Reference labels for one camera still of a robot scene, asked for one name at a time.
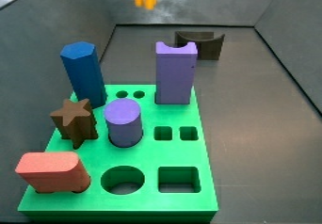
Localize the red rounded block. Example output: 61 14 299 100
14 152 90 193

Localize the brown star block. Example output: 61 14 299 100
50 99 97 149

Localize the blue hexagonal prism block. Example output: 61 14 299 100
60 41 106 108

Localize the purple notched rectangular block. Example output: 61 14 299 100
156 41 197 104

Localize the purple cylinder block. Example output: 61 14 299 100
102 98 142 148

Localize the black curved block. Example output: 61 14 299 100
175 31 225 60

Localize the green peg board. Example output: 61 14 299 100
17 85 219 224

